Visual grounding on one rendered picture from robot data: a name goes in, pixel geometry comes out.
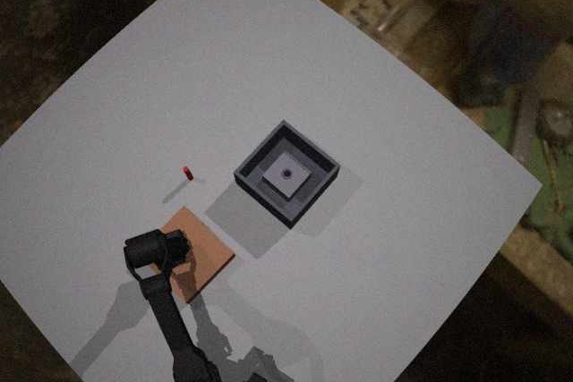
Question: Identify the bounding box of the red peg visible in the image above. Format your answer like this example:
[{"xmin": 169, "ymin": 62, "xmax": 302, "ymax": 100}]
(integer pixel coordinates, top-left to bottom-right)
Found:
[{"xmin": 183, "ymin": 166, "xmax": 193, "ymax": 181}]

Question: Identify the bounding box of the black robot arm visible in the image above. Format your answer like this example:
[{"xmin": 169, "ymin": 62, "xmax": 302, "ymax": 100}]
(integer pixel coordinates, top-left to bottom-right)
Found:
[{"xmin": 124, "ymin": 229, "xmax": 221, "ymax": 382}]

